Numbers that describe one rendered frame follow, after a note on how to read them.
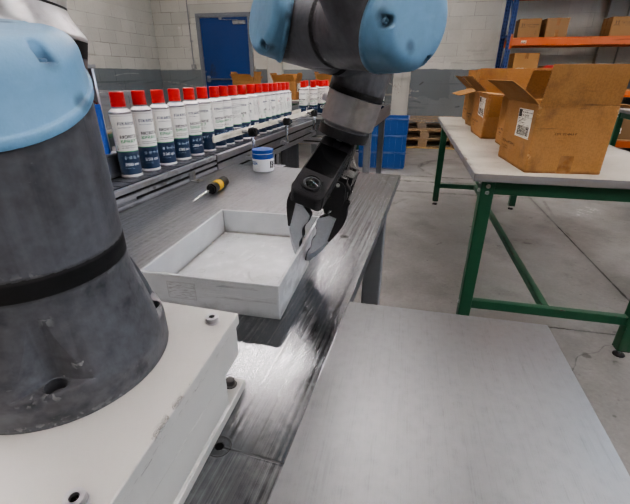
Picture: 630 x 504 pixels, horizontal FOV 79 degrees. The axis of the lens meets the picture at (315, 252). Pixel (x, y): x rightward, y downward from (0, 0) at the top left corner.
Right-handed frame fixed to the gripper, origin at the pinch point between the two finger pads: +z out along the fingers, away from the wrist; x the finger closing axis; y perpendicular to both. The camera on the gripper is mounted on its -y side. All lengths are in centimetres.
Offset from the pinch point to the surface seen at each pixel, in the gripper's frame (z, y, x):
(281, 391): 1.9, -25.4, -6.4
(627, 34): -160, 677, -243
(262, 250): 5.6, 5.3, 8.1
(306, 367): 1.5, -21.4, -7.7
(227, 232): 8.4, 11.5, 17.8
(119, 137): 4, 27, 56
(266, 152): 6, 64, 32
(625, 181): -18, 105, -85
